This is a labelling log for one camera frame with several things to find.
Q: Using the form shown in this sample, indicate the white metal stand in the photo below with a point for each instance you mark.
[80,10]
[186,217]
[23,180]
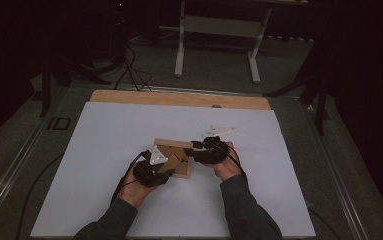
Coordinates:
[219,28]

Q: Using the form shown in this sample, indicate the person's right hand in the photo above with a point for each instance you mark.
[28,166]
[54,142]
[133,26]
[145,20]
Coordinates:
[227,168]

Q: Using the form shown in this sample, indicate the metal floor rail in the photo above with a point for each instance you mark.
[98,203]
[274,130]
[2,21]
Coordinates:
[337,180]
[9,173]

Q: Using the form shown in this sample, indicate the black tripod stand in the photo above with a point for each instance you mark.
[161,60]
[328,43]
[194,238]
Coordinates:
[47,83]
[319,106]

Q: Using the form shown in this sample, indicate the person's left hand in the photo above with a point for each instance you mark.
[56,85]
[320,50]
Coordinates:
[134,193]

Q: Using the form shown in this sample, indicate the wooden picture frame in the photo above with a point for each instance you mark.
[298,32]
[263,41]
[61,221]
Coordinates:
[175,161]

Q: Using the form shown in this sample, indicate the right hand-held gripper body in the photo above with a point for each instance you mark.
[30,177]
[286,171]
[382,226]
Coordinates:
[214,151]

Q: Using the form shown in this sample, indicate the black square floor box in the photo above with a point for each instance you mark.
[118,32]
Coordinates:
[59,123]

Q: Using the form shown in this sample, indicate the white table mat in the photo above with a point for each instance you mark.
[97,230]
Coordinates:
[105,140]

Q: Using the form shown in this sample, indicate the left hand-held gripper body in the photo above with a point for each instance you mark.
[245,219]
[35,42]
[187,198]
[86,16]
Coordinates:
[149,173]

